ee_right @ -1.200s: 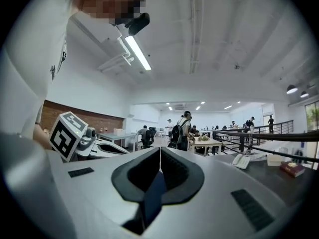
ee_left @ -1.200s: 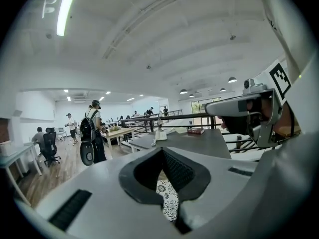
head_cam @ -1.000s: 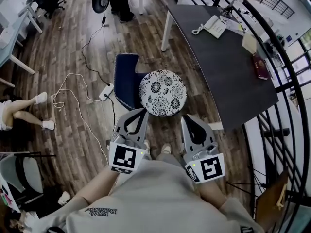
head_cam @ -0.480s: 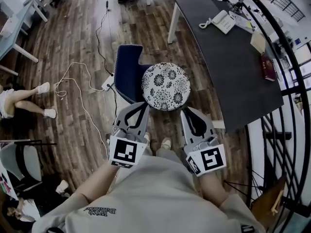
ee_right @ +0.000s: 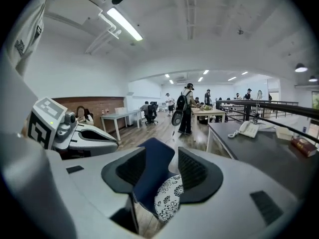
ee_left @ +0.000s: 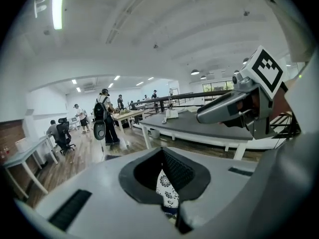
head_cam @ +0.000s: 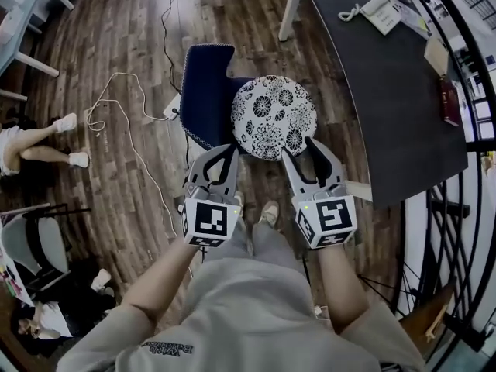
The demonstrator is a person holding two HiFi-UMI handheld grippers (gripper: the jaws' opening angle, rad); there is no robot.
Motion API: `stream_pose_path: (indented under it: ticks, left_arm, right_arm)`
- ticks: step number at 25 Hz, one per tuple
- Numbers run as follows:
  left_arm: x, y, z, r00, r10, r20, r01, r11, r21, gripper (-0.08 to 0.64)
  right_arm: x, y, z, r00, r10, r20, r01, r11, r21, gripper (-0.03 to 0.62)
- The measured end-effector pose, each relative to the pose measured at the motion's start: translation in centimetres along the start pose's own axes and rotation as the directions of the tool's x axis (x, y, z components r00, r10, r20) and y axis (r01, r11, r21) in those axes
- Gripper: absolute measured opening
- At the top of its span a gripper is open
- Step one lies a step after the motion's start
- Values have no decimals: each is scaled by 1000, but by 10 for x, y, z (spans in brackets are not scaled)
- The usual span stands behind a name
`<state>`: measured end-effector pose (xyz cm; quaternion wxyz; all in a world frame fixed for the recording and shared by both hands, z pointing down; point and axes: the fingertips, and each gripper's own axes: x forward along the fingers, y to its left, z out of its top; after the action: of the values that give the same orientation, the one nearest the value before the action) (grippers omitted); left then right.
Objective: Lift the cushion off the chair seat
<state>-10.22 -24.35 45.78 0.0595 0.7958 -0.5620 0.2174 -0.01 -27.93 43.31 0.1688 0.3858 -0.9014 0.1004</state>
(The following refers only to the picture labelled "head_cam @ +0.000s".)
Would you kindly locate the white cluttered table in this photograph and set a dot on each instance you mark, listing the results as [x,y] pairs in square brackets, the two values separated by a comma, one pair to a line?
[7,277]

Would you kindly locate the beige box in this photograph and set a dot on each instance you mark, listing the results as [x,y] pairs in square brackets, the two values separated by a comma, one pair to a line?
[436,56]

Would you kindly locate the grey chair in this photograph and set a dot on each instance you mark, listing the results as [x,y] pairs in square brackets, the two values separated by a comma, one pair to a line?
[46,242]

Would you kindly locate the black curved railing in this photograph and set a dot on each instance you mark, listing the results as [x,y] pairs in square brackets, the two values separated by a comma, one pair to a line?
[470,72]

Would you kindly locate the white desk telephone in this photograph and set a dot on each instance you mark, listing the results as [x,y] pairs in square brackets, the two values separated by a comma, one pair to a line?
[381,14]

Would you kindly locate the dark grey desk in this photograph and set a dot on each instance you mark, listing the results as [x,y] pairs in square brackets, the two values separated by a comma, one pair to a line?
[379,91]

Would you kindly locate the round floral white cushion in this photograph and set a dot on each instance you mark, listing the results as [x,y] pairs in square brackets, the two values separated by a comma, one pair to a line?
[271,114]

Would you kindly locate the person's right shoe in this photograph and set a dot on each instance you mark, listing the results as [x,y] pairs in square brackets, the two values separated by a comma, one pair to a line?
[269,212]

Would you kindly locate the person's beige shirt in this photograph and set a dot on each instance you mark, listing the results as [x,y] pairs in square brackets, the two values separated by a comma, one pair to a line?
[248,316]

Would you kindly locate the brown wooden table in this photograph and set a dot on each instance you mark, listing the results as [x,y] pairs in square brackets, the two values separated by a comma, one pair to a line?
[422,320]

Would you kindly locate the light grey table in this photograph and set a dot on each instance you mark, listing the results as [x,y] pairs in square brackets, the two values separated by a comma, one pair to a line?
[19,25]

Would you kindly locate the person's right forearm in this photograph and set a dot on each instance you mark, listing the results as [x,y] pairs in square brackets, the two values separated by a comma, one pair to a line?
[343,289]

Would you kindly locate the dark red book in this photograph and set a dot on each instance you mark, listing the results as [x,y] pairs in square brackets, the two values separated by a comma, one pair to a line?
[449,103]

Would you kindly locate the dark blue chair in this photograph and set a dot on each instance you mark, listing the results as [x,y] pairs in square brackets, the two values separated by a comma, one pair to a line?
[205,91]

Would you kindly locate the person's grey trousers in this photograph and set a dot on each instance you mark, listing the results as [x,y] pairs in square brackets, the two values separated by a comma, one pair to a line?
[267,246]

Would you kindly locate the white power strip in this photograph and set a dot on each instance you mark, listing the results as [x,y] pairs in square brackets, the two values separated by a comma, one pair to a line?
[172,109]

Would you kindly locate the person's left forearm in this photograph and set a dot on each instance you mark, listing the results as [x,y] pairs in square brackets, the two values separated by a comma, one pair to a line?
[162,289]

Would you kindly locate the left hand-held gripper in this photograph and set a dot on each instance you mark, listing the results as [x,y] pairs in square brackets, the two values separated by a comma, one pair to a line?
[209,221]

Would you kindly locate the light wooden stick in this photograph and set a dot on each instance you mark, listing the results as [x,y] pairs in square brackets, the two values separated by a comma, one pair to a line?
[436,322]

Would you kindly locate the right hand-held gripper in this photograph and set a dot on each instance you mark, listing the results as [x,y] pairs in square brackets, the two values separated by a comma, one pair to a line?
[329,215]

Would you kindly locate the white paper sheets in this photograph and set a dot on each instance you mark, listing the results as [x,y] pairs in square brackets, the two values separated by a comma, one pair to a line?
[412,18]

